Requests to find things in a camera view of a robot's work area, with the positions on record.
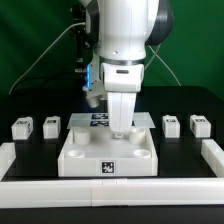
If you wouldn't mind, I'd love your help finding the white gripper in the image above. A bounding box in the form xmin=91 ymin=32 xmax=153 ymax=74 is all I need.
xmin=101 ymin=63 xmax=144 ymax=139

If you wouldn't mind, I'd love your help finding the white square table top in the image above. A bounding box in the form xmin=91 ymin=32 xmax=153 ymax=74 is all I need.
xmin=58 ymin=127 xmax=158 ymax=177

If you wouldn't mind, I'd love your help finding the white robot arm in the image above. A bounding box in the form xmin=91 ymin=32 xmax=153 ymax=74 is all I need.
xmin=71 ymin=0 xmax=173 ymax=138

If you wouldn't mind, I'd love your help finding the white sheet with markers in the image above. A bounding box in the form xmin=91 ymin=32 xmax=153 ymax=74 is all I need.
xmin=67 ymin=112 xmax=155 ymax=129

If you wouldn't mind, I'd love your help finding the white U-shaped fence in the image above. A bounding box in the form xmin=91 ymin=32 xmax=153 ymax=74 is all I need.
xmin=0 ymin=143 xmax=224 ymax=208

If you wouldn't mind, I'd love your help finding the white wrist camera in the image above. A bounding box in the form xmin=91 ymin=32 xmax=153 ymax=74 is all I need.
xmin=86 ymin=81 xmax=107 ymax=108

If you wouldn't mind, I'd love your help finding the black cable on table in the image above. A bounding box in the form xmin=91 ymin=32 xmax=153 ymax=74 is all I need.
xmin=13 ymin=75 xmax=85 ymax=91

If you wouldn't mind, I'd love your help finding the white cable right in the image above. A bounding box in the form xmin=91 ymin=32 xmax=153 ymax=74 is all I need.
xmin=145 ymin=44 xmax=183 ymax=87

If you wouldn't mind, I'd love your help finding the white cable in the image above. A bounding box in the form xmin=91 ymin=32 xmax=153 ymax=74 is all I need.
xmin=8 ymin=21 xmax=86 ymax=95
xmin=145 ymin=44 xmax=183 ymax=87

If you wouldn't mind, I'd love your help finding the white cable left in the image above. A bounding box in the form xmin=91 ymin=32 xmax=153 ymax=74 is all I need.
xmin=8 ymin=21 xmax=86 ymax=95

